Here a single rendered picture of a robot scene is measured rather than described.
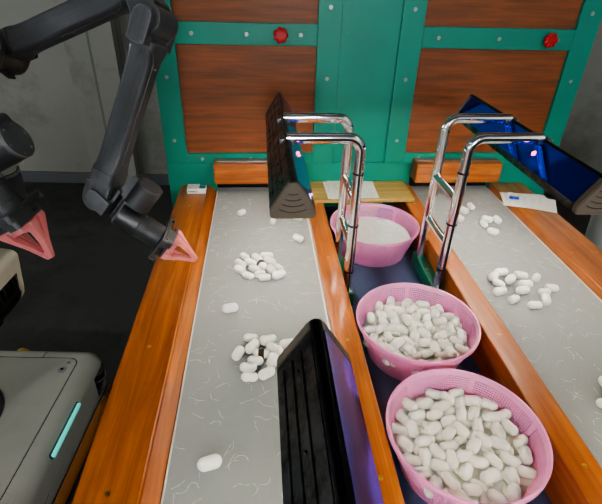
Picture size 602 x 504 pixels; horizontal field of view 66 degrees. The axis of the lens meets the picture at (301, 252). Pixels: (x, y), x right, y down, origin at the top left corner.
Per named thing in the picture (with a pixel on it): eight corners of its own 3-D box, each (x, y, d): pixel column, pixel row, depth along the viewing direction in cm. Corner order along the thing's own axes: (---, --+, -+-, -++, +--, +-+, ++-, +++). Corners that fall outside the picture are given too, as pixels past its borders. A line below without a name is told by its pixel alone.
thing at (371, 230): (340, 268, 132) (342, 251, 129) (330, 229, 151) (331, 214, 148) (417, 266, 134) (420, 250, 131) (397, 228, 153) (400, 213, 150)
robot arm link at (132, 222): (110, 213, 105) (103, 224, 100) (126, 191, 103) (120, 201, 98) (138, 230, 107) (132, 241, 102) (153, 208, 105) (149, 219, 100)
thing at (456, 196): (432, 303, 120) (470, 136, 97) (410, 261, 137) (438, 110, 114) (502, 301, 122) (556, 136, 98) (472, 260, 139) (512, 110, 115)
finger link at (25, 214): (73, 243, 79) (34, 197, 74) (54, 266, 73) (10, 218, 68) (42, 257, 80) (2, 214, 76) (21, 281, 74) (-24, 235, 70)
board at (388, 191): (314, 203, 149) (314, 199, 148) (310, 184, 161) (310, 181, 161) (414, 202, 151) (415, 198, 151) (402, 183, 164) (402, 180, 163)
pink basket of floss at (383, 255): (382, 285, 127) (386, 256, 122) (310, 248, 142) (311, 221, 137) (431, 249, 144) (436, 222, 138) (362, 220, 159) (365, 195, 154)
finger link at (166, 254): (206, 240, 112) (173, 219, 109) (203, 255, 106) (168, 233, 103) (191, 258, 115) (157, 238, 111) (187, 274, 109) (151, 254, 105)
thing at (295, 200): (269, 219, 80) (269, 181, 76) (265, 117, 133) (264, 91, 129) (315, 219, 81) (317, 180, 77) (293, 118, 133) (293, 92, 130)
